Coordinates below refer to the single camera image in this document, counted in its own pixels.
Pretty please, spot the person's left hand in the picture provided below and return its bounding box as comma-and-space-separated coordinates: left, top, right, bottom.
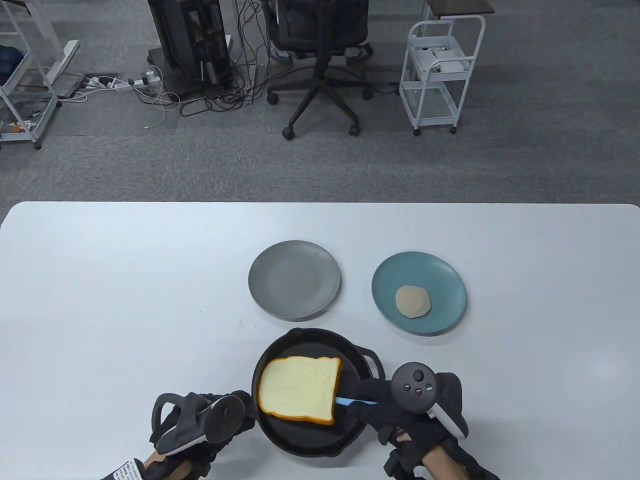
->
150, 391, 257, 480

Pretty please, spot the person's right hand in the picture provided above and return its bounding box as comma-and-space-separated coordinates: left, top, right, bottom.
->
356, 372, 488, 480

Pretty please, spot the black cast iron skillet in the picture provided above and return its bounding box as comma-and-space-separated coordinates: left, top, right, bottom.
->
251, 327, 386, 458

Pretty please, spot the toast slice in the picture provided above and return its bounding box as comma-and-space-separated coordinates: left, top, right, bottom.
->
257, 356, 342, 426

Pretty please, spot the fried egg slice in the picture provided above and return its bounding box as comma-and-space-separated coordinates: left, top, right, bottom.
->
395, 285, 432, 320

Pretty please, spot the grey plate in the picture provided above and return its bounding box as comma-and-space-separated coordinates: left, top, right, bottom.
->
248, 240, 342, 322

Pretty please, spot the person's left forearm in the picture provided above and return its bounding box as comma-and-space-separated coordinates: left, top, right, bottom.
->
142, 447, 193, 480

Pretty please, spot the person's right forearm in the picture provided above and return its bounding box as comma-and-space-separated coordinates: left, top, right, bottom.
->
422, 445, 471, 480

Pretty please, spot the dark grey tracking controller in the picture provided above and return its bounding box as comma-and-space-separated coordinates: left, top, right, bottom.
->
150, 392, 246, 456
390, 362, 470, 441

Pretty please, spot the black labelled wrist module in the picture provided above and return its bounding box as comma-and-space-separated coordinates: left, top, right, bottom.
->
100, 459, 148, 480

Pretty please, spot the teal plate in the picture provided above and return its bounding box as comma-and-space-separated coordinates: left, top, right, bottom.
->
371, 251, 468, 336

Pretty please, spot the white rolling cart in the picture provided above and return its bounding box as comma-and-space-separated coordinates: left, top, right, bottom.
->
399, 15, 487, 137

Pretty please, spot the white device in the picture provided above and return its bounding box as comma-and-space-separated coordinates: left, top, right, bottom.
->
417, 46, 476, 74

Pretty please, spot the white metal rack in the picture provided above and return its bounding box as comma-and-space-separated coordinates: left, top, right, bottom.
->
0, 0, 64, 151

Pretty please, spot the white power strip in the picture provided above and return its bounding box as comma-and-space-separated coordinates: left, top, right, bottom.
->
114, 70, 164, 93

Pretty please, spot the black floor outlet box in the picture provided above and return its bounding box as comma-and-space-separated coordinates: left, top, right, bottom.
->
60, 74, 123, 98

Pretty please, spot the black office chair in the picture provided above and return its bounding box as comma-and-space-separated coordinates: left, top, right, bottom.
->
265, 0, 375, 141

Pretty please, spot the brown side table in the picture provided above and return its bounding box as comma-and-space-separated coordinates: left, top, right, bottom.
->
424, 0, 496, 17

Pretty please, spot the black computer tower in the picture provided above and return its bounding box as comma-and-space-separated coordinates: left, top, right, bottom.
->
146, 0, 236, 99

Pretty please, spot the white desk leg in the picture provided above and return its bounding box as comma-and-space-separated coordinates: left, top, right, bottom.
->
30, 0, 81, 83

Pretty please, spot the dark blue bag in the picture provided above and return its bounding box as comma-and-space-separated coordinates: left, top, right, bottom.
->
0, 45, 25, 87

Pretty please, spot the white cable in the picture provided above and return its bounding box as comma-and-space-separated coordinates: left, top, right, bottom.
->
144, 90, 182, 131

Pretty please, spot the tangle of black cables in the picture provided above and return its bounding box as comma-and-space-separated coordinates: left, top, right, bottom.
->
177, 0, 281, 118

